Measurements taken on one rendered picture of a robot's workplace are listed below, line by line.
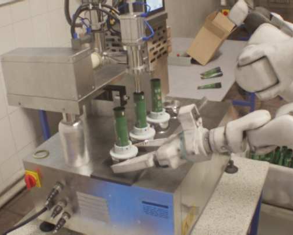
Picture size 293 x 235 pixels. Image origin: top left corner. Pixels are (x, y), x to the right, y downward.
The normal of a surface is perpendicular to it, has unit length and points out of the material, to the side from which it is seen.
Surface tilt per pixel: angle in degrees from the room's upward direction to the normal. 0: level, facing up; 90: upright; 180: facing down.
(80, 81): 90
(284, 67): 90
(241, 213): 0
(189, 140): 61
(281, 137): 95
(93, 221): 90
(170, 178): 0
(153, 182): 0
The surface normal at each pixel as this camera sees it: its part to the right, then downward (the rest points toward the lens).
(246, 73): -0.70, 0.49
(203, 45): -0.44, 0.40
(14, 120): 0.89, 0.11
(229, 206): -0.08, -0.91
